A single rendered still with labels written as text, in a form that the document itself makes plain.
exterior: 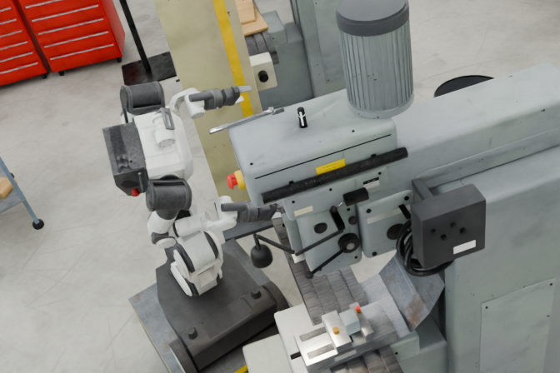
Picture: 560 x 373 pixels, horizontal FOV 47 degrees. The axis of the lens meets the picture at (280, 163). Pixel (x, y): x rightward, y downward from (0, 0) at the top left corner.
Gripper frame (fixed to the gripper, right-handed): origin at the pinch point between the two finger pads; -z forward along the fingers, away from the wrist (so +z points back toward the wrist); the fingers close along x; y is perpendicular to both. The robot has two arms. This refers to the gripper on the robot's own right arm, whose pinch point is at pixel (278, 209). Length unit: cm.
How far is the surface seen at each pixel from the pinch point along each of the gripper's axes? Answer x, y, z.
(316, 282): -9.0, -30.1, -12.5
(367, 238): 49, -37, -5
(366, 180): 71, -27, 4
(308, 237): 47, -34, 15
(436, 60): -121, 190, -242
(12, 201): -215, 125, 94
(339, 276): -6.1, -29.8, -22.3
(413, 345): 6, -65, -38
